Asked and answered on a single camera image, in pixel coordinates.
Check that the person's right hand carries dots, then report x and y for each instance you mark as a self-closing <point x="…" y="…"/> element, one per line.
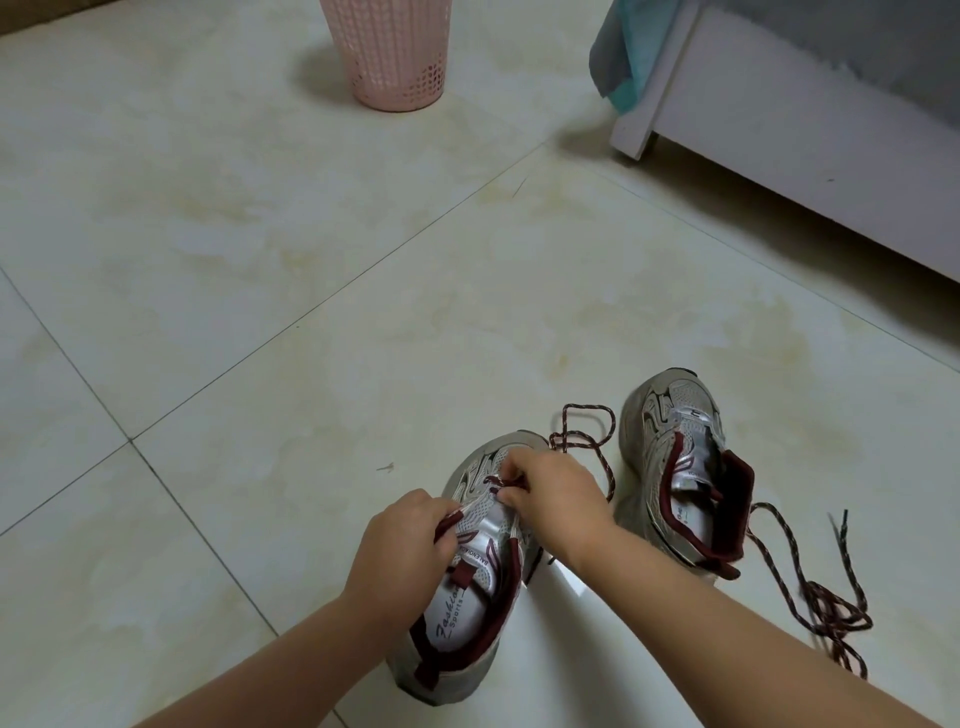
<point x="562" y="499"/>

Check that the person's left hand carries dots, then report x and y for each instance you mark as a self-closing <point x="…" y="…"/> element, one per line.
<point x="394" y="555"/>

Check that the person's right thumb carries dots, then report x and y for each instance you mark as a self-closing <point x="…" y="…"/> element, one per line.
<point x="513" y="496"/>

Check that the person's left fingers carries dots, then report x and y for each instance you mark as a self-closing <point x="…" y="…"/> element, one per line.
<point x="442" y="534"/>

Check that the silver maroon sneaker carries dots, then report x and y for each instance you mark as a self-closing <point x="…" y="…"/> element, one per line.
<point x="480" y="600"/>
<point x="686" y="480"/>

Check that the maroon speckled shoelace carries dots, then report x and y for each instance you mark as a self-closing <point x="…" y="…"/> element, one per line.
<point x="581" y="442"/>
<point x="821" y="600"/>

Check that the person's right forearm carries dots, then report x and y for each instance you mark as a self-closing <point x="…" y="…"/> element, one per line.
<point x="735" y="645"/>

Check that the person's left forearm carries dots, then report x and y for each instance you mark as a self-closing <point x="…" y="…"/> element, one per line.
<point x="247" y="671"/>

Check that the grey teal hanging cloth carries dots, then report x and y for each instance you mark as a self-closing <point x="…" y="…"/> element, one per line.
<point x="622" y="52"/>

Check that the pink plastic waste basket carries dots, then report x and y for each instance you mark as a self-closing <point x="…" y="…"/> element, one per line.
<point x="386" y="52"/>

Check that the grey mattress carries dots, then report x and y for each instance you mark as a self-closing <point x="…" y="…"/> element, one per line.
<point x="862" y="45"/>

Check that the brown wooden board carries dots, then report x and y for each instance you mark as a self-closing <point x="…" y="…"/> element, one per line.
<point x="45" y="6"/>

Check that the white bed frame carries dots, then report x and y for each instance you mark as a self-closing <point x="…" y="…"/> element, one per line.
<point x="787" y="142"/>

